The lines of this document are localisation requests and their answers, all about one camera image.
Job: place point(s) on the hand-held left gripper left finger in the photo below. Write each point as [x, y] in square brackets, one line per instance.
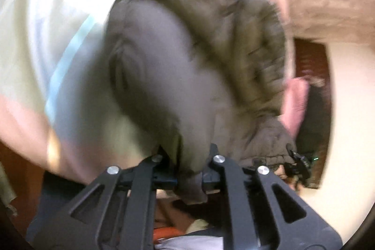
[143, 179]

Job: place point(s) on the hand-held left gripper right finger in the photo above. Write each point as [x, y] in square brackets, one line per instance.
[231, 179]

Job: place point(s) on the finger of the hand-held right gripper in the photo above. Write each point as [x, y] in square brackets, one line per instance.
[300, 165]

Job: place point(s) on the dark olive puffer jacket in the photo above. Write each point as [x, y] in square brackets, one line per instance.
[175, 62]

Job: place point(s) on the dark cloth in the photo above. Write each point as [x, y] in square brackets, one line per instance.
[315, 121]

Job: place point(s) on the folded pink blanket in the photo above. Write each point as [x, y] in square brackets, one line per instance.
[296, 105]

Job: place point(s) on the patterned pastel bed sheet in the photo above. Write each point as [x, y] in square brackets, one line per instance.
[44, 33]

